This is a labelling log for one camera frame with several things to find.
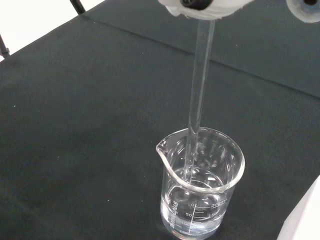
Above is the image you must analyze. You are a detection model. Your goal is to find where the white test tube rack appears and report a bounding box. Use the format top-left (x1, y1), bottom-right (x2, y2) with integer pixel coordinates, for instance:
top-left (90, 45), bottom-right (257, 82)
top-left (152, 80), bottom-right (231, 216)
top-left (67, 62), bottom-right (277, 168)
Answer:
top-left (276, 174), bottom-right (320, 240)

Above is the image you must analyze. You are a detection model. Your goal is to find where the black tripod leg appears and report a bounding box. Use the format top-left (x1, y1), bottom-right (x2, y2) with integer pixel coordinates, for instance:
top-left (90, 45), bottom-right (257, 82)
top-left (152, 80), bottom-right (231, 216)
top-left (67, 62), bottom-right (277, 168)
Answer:
top-left (0, 33), bottom-right (11, 61)
top-left (69, 0), bottom-right (87, 15)

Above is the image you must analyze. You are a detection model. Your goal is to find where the black bench cloth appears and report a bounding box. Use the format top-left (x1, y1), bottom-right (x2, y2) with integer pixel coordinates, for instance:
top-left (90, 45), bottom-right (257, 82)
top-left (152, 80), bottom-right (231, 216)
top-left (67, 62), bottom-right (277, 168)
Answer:
top-left (0, 0), bottom-right (320, 240)

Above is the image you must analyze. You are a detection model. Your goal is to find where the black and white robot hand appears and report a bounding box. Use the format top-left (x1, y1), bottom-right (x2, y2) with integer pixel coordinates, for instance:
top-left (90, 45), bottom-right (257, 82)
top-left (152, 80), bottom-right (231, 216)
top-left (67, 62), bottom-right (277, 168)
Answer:
top-left (157, 0), bottom-right (320, 25)

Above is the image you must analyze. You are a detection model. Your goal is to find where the clear glass beaker with water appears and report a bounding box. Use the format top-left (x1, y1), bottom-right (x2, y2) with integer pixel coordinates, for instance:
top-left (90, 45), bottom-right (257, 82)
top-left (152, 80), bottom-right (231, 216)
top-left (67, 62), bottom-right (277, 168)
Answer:
top-left (155, 126), bottom-right (246, 240)

